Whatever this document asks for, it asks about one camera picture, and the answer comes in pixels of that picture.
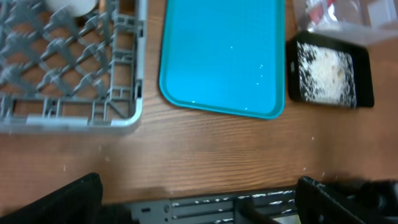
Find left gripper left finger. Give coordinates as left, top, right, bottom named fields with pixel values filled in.
left=1, top=172, right=103, bottom=224

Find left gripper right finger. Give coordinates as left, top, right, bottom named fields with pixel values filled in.
left=295, top=176, right=397, bottom=224

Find white paper cup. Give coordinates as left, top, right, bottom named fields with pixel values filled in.
left=44, top=0, right=98, bottom=17

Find red snack wrapper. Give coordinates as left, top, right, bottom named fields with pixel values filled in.
left=308, top=0, right=335, bottom=23

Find wooden chopstick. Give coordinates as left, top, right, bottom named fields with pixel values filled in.
left=98, top=0, right=106, bottom=14

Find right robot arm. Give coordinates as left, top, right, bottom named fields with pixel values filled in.
left=327, top=179, right=397, bottom=217

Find rice leftovers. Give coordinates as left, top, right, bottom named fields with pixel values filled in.
left=297, top=42, right=357, bottom=108

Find grey plastic dish rack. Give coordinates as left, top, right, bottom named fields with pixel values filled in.
left=1, top=1, right=148, bottom=134

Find black plastic tray bin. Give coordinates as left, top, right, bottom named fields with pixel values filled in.
left=285, top=31, right=374, bottom=108

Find teal serving tray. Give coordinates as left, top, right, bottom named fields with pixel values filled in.
left=159, top=0, right=285, bottom=119

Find clear plastic bin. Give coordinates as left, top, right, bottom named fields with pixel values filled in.
left=293, top=0, right=397, bottom=46

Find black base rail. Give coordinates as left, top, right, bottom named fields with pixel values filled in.
left=102, top=186, right=299, bottom=224

